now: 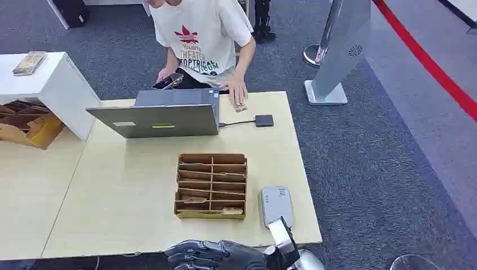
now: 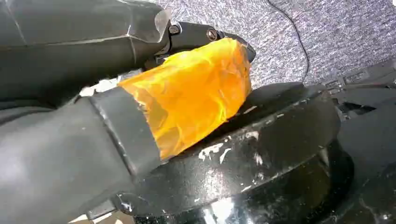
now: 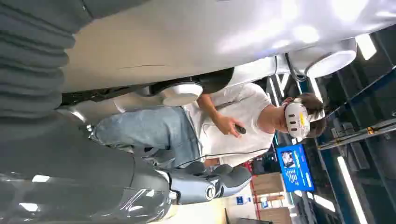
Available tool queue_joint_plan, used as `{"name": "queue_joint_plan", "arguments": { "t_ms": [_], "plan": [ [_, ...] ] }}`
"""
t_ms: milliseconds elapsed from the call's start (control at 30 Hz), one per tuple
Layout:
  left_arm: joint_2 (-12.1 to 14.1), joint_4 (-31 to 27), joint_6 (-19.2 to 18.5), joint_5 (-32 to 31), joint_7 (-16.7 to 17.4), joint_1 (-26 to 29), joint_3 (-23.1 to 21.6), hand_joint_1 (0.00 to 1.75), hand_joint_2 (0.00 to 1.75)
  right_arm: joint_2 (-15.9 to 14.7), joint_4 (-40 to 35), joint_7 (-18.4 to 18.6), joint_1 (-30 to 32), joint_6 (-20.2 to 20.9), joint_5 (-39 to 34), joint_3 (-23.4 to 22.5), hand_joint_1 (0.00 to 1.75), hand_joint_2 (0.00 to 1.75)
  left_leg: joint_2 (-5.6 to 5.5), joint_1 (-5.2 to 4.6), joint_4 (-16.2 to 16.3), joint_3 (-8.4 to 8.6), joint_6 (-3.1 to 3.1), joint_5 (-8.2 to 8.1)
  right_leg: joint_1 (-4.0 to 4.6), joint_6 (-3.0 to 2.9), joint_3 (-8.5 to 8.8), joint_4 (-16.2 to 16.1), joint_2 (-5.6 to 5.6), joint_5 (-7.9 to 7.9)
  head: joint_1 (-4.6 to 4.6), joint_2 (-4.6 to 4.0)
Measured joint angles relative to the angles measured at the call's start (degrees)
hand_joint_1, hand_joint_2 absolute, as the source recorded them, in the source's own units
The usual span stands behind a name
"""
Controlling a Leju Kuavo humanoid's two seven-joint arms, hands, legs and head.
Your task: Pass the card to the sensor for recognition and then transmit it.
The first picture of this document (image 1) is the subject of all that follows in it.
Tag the person's right hand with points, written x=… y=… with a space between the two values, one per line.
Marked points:
x=163 y=74

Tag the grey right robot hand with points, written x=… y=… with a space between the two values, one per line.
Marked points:
x=216 y=256

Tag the stack of brown cards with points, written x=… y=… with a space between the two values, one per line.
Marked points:
x=240 y=107

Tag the black smartphone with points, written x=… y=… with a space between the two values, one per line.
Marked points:
x=168 y=82

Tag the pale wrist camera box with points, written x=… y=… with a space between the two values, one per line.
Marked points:
x=277 y=205

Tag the person's left hand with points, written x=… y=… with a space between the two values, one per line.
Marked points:
x=236 y=89

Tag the wooden card box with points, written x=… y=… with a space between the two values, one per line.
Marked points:
x=211 y=186

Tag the white side table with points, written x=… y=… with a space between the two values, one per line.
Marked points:
x=56 y=82

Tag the person's hand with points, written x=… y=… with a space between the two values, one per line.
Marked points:
x=236 y=89
x=163 y=74

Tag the grey kiosk stand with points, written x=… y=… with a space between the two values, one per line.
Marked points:
x=337 y=56

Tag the brown card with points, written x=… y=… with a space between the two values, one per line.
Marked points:
x=231 y=211
x=193 y=199

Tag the person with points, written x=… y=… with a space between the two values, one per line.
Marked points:
x=205 y=41

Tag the grey laptop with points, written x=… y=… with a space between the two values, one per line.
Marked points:
x=164 y=119

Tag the translucent grey dome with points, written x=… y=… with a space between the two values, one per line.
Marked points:
x=414 y=263

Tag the yellow cardboard box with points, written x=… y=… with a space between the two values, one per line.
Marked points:
x=45 y=131

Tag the black cabinet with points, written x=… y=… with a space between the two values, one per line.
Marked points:
x=70 y=13

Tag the small black square box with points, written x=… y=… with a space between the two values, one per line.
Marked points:
x=264 y=120

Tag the brown cardboard box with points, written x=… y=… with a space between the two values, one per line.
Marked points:
x=18 y=119

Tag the round silver stanchion base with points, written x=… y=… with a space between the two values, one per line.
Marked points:
x=312 y=55

